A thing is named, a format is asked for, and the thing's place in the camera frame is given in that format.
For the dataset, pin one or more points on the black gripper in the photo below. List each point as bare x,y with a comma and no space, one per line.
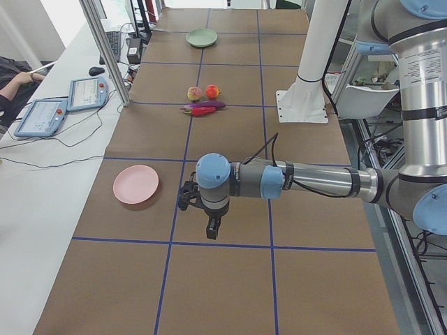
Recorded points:
211,214

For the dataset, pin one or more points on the pink plate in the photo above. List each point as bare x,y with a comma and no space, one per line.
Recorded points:
135,184

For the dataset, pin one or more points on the red chili pepper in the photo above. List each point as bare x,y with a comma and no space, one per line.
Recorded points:
199,111

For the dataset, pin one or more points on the purple eggplant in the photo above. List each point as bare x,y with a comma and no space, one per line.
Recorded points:
208,103

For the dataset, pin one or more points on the yellow green peach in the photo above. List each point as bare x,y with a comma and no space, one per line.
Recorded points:
194,93

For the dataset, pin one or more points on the person forearm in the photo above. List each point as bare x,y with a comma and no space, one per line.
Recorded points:
23,78

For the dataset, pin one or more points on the far blue teach pendant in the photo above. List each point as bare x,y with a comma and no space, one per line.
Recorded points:
87,93

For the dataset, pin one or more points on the blue teach pendant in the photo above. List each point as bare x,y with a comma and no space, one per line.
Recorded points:
42,119
87,93

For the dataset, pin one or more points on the white chair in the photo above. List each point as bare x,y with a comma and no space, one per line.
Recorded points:
363,102

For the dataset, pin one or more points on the green plate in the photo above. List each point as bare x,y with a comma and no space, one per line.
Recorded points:
201,38

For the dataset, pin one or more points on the black computer mouse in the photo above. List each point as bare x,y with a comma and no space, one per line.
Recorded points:
95,70

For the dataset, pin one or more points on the black power adapter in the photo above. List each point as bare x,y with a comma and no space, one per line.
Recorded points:
134,52

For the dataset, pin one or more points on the near blue teach pendant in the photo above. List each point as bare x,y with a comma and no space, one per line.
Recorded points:
42,119

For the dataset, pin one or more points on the black keyboard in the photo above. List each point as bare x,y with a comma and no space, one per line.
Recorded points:
114,40

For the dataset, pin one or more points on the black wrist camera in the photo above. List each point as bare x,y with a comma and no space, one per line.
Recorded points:
189,194

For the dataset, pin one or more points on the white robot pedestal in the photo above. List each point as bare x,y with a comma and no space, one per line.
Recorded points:
304,101

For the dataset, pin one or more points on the aluminium side frame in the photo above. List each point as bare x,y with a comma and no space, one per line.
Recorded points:
414,261

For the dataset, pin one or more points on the aluminium frame post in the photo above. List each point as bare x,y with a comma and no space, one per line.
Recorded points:
93,20

